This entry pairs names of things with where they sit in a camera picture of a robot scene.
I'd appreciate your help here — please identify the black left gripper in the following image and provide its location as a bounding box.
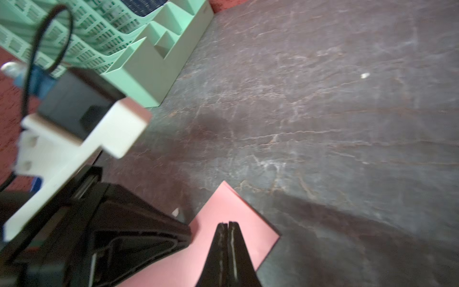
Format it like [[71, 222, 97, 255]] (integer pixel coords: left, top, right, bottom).
[[1, 166, 191, 287]]

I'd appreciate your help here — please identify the green plastic file organizer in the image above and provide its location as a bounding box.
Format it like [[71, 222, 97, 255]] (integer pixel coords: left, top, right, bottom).
[[0, 0, 215, 108]]

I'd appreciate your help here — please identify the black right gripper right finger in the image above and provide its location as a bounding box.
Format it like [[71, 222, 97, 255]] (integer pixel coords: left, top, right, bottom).
[[228, 222, 262, 287]]

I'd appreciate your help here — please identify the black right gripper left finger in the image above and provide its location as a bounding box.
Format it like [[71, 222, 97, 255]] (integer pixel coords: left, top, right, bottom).
[[196, 223, 228, 287]]

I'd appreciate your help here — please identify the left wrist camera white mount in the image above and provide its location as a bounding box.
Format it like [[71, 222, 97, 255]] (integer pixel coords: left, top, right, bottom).
[[2, 66, 153, 243]]

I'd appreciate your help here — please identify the left camera black cable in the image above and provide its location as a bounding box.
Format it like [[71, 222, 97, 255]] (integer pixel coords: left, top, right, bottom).
[[0, 4, 74, 193]]

